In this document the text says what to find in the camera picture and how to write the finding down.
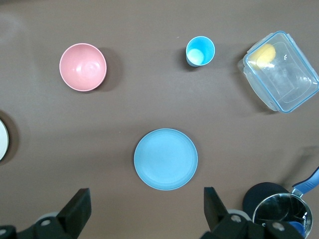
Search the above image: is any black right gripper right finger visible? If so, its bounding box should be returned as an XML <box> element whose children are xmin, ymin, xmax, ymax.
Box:
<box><xmin>201</xmin><ymin>186</ymin><xmax>265</xmax><ymax>239</ymax></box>

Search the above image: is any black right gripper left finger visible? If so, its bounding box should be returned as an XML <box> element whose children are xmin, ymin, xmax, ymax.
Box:
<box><xmin>29</xmin><ymin>188</ymin><xmax>92</xmax><ymax>239</ymax></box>

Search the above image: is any blue plate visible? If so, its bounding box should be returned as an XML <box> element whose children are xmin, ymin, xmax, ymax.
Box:
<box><xmin>133</xmin><ymin>128</ymin><xmax>199</xmax><ymax>191</ymax></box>

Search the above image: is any black pot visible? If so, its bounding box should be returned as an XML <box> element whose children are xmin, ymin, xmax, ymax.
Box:
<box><xmin>242</xmin><ymin>166</ymin><xmax>319</xmax><ymax>239</ymax></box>

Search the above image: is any small blue object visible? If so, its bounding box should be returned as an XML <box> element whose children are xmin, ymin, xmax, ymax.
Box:
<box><xmin>289</xmin><ymin>220</ymin><xmax>305</xmax><ymax>237</ymax></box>

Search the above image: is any beige plate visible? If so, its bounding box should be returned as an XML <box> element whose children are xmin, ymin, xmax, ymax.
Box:
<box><xmin>0</xmin><ymin>119</ymin><xmax>10</xmax><ymax>162</ymax></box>

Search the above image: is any brown table cloth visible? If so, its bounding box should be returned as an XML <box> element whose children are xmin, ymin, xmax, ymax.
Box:
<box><xmin>0</xmin><ymin>0</ymin><xmax>319</xmax><ymax>239</ymax></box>

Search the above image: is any pink bowl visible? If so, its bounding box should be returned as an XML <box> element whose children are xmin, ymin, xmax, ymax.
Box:
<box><xmin>59</xmin><ymin>43</ymin><xmax>108</xmax><ymax>92</ymax></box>

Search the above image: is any clear container with blue seal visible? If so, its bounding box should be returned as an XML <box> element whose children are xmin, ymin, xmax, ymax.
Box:
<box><xmin>238</xmin><ymin>30</ymin><xmax>319</xmax><ymax>115</ymax></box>

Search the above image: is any blue plastic cup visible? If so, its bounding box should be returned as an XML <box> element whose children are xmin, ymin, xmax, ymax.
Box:
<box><xmin>185</xmin><ymin>36</ymin><xmax>216</xmax><ymax>68</ymax></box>

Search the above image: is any yellow round food piece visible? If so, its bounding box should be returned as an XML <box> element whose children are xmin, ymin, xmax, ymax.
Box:
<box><xmin>250</xmin><ymin>43</ymin><xmax>277</xmax><ymax>69</ymax></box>

